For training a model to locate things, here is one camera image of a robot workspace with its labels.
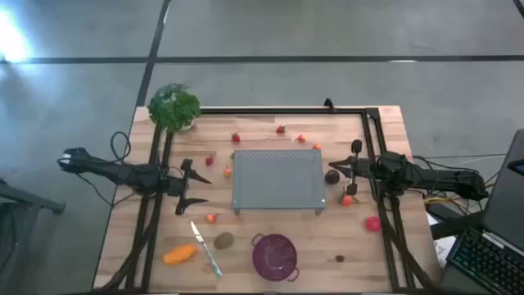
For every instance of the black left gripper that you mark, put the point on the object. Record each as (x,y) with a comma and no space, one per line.
(184,186)

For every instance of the green plant in white pot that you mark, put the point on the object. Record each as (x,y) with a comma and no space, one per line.
(174,107)

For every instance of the dark grey metal stand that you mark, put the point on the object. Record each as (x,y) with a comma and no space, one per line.
(28,199)

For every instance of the red round fruit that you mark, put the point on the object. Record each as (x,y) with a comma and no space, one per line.
(373,224)

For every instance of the dark purple plum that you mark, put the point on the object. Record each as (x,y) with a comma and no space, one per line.
(332,177)

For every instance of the purple colander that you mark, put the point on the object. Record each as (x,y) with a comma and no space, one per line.
(274,258)

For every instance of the black power adapter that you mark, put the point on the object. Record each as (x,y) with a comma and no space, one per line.
(441,211)

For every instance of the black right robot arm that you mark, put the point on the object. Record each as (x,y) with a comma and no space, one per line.
(430,176)

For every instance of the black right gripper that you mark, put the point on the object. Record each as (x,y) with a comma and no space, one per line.
(360,168)

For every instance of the small dark brown fruit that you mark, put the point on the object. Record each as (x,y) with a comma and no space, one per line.
(339,258)

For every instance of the orange fruit with green leaves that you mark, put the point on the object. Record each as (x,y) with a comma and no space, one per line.
(346,200)

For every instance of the grey perforated metal shelf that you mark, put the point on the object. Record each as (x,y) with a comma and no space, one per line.
(278,180)

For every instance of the grey laptop with lit keyboard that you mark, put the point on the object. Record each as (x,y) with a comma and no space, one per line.
(487,258)

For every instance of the brown kiwi fruit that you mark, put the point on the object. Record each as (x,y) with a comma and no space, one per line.
(223,240)

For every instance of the orange oblong fruit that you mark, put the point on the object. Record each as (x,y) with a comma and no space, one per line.
(179,254)

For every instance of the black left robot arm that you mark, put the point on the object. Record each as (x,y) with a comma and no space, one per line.
(131,176)

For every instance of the white paper sheet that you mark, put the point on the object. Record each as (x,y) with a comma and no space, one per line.
(444,250)

